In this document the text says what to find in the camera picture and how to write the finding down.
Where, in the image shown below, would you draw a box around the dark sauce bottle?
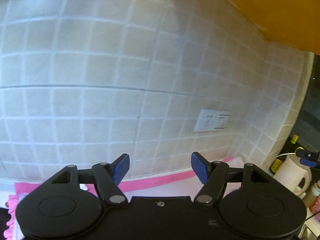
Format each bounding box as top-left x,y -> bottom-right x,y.
270,134 -> 299,174

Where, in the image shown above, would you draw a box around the white electric kettle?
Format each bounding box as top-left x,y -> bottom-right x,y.
273,154 -> 312,196

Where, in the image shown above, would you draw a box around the grey thermos bottle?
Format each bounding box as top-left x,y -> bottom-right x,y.
302,183 -> 320,207

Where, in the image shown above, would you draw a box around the pink fleece mat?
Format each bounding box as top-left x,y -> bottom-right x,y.
6,155 -> 245,240

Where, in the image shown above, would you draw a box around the dark window frame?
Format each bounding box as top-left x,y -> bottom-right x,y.
291,53 -> 319,151

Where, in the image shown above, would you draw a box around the white wall socket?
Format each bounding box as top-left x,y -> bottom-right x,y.
194,109 -> 231,132

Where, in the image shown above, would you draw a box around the orange wall cabinet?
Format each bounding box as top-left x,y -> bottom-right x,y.
230,0 -> 319,54

